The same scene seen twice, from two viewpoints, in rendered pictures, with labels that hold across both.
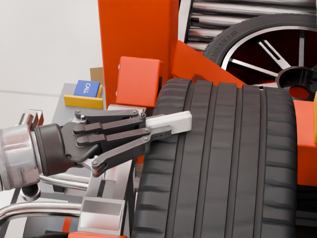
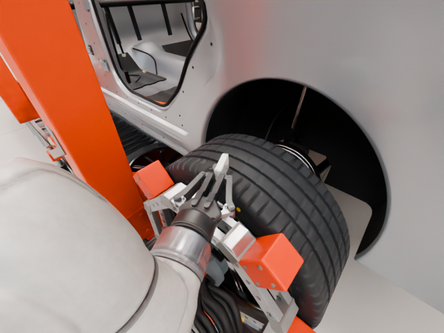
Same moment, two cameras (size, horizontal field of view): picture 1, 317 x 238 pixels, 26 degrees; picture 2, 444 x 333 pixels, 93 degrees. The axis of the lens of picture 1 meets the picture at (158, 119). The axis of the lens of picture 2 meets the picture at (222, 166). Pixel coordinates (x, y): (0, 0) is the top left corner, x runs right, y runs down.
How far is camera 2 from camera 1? 0.74 m
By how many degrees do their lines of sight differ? 40
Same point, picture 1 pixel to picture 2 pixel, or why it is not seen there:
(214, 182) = (267, 172)
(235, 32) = not seen: hidden behind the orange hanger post
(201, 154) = (248, 166)
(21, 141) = (187, 236)
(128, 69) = (147, 175)
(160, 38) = (124, 168)
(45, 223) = not seen: hidden behind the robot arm
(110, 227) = (249, 240)
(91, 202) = (227, 239)
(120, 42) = (104, 184)
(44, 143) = (198, 224)
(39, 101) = not seen: hidden behind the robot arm
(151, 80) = (162, 172)
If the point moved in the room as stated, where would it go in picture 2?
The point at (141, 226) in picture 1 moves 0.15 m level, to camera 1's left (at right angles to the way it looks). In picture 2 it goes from (271, 219) to (235, 283)
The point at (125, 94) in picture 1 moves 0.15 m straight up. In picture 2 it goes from (155, 188) to (142, 146)
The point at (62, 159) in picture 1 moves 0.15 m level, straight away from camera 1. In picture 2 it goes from (213, 224) to (141, 200)
